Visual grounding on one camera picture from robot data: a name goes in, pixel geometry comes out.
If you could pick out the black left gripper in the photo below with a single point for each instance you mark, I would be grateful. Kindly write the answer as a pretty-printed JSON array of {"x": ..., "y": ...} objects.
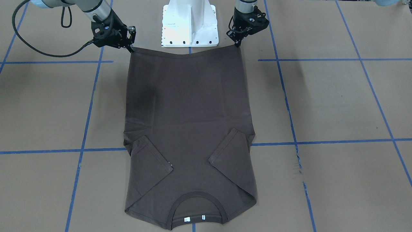
[{"x": 242, "y": 16}]

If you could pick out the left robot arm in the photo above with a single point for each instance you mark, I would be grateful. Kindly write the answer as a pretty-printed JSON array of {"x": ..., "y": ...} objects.
[{"x": 245, "y": 6}]

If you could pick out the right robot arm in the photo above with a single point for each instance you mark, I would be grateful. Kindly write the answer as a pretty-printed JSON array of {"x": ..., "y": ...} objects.
[{"x": 101, "y": 8}]

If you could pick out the brown t-shirt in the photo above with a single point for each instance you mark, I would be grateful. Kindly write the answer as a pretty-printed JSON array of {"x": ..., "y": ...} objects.
[{"x": 188, "y": 131}]

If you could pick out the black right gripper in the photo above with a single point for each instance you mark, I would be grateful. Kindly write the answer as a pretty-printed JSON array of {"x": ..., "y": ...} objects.
[{"x": 117, "y": 26}]

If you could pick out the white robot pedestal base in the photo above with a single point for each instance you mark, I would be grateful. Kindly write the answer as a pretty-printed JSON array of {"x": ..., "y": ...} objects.
[{"x": 189, "y": 23}]

